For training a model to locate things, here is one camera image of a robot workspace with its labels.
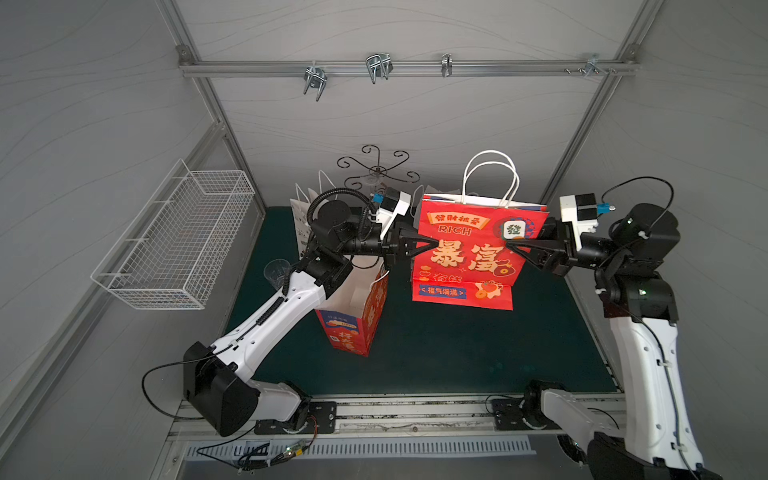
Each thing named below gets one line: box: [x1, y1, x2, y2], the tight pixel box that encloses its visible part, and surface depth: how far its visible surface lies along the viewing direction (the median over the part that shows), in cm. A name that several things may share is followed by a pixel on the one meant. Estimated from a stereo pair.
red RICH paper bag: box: [412, 194, 549, 311], surface depth 56 cm
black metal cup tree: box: [337, 144, 421, 191], surface depth 90 cm
